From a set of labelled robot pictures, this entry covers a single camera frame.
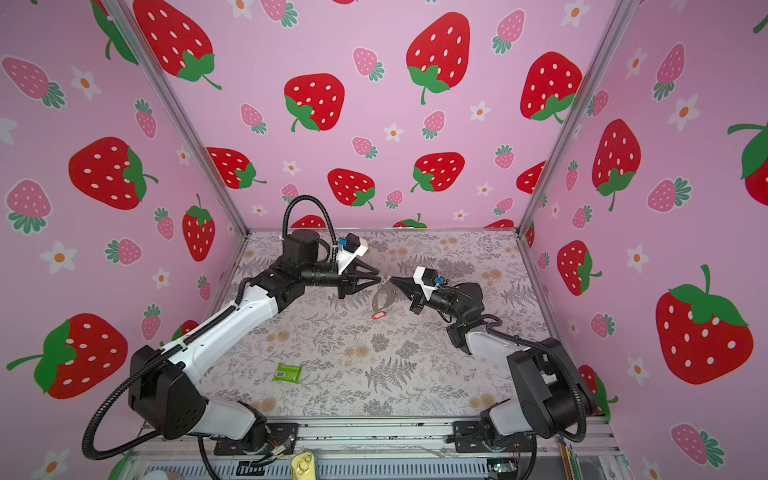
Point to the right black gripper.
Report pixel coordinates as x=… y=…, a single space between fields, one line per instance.
x=412 y=291

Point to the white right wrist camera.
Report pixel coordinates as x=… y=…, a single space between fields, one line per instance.
x=428 y=280

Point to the coloured pencils bundle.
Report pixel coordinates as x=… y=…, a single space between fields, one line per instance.
x=569 y=459

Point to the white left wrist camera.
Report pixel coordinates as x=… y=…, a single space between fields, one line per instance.
x=350 y=248

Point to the green packet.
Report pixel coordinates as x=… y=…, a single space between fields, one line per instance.
x=288 y=373

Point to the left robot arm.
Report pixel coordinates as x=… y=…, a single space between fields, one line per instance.
x=162 y=385

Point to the metal key holder plate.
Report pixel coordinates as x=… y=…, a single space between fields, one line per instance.
x=384 y=298

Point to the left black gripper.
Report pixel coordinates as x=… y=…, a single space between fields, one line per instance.
x=348 y=280

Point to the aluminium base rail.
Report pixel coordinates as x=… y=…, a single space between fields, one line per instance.
x=381 y=448

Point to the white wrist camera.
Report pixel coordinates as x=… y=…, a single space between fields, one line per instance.
x=428 y=280
x=350 y=248

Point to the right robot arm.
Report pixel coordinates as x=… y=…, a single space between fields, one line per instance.
x=551 y=399

